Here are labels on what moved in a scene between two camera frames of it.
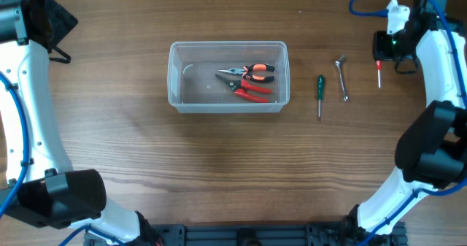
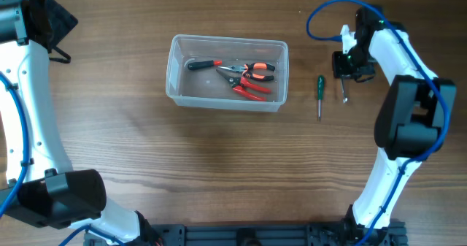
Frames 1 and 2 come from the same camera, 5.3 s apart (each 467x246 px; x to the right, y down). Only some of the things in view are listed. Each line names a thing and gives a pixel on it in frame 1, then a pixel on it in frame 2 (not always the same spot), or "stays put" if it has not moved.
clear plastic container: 228,77 stays put
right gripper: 379,50 to 341,71
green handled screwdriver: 320,92 stays put
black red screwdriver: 379,69 to 203,64
